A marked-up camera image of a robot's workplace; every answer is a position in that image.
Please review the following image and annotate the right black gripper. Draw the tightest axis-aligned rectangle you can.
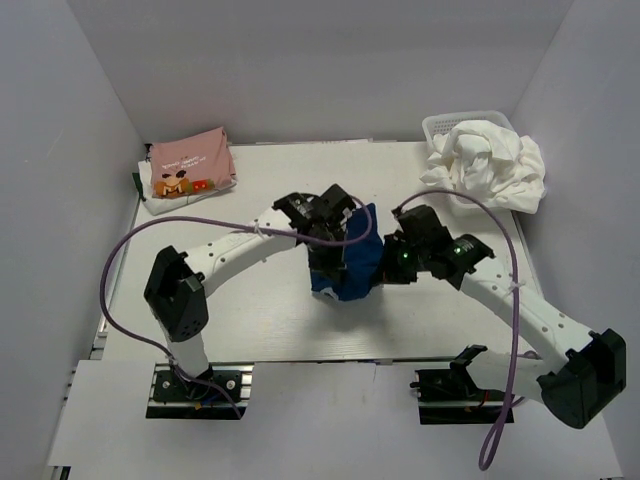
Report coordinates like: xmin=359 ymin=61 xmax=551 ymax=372
xmin=371 ymin=233 xmax=429 ymax=285

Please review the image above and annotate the blue t-shirt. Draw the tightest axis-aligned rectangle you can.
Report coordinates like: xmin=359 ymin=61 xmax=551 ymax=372
xmin=310 ymin=203 xmax=383 ymax=302

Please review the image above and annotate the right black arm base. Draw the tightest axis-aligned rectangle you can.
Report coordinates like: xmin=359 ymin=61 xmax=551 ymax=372
xmin=410 ymin=369 xmax=504 ymax=425

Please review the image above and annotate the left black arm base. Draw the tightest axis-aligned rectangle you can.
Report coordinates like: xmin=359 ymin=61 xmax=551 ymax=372
xmin=146 ymin=364 xmax=253 ymax=420

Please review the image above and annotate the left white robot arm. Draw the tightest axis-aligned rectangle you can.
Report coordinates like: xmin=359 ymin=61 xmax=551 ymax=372
xmin=144 ymin=184 xmax=356 ymax=399

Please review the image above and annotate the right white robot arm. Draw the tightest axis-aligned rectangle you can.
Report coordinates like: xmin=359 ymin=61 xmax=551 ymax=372
xmin=375 ymin=205 xmax=626 ymax=429

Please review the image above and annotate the crumpled white t-shirts pile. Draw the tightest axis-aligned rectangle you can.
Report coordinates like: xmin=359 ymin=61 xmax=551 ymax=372
xmin=420 ymin=120 xmax=546 ymax=214

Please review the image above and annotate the white plastic basket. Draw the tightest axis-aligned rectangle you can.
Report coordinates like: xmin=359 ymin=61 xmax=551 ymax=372
xmin=422 ymin=110 xmax=515 ymax=217

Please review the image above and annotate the folded pink t-shirt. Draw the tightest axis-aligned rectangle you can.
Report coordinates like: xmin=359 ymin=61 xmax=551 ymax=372
xmin=149 ymin=127 xmax=236 ymax=199

